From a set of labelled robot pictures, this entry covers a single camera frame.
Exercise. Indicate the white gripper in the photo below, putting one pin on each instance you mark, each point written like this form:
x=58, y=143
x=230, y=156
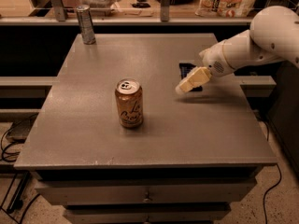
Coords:
x=214, y=61

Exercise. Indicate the dark blue rxbar wrapper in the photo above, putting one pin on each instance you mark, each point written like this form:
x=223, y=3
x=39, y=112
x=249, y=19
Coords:
x=185, y=69

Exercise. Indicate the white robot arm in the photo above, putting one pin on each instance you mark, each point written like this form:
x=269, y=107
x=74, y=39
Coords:
x=273, y=36

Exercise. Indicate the orange LaCroix can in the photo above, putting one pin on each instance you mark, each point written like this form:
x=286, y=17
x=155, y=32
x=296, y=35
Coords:
x=129, y=99

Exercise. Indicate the silver blue redbull can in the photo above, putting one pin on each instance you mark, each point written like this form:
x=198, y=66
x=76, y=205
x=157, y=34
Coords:
x=85, y=24

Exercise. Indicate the grey drawer cabinet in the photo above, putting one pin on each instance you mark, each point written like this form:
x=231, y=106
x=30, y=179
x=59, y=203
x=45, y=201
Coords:
x=193, y=154

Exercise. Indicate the colourful snack bag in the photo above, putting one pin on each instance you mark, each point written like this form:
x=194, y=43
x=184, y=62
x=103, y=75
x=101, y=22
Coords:
x=225, y=8

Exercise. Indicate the round drawer knob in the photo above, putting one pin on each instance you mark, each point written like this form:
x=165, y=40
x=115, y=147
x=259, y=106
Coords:
x=147, y=199

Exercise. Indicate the grey metal railing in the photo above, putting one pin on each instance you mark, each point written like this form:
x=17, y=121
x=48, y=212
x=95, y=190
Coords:
x=62, y=12

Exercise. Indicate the grey power box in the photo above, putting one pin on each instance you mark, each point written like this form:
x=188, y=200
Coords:
x=19, y=131

